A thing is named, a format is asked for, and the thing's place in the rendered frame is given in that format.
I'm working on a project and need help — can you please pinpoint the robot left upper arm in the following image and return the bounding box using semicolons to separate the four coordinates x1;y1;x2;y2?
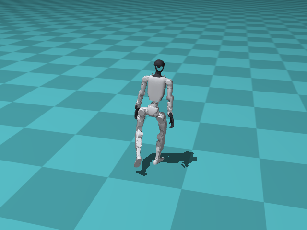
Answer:
140;75;149;96

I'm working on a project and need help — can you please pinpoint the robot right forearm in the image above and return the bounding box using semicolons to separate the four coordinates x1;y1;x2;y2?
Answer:
167;95;174;116

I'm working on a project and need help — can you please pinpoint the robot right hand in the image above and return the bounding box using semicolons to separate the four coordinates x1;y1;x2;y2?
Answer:
168;112;174;128

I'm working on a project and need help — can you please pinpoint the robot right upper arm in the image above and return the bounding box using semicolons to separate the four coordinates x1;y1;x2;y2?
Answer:
165;78;173;101

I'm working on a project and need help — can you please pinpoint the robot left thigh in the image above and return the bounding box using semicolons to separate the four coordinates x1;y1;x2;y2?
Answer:
136;107;147;138

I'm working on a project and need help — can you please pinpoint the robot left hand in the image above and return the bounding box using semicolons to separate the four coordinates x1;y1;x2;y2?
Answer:
134;105;140;119

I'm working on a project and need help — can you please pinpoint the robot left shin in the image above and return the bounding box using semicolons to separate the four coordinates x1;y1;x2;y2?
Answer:
135;131;142;157

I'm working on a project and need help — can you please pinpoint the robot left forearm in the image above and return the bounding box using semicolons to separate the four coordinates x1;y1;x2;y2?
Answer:
136;90;143;108

